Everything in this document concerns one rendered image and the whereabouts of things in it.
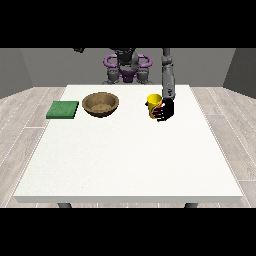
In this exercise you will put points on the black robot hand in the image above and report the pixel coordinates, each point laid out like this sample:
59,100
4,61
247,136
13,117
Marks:
167,110

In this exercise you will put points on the yellow cup with melon print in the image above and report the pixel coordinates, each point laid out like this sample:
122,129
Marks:
153,101

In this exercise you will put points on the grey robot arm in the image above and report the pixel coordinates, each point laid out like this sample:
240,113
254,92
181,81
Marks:
79,50
168,76

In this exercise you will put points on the brown wooden bowl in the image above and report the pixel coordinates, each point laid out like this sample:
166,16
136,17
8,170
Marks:
100,104

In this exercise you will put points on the green square pad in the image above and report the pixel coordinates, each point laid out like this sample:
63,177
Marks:
62,109

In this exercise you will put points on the grey robot trunk purple rings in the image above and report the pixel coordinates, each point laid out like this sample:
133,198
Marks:
127,70

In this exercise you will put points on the dark table leg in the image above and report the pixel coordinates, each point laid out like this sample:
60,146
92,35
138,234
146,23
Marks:
191,205
64,205

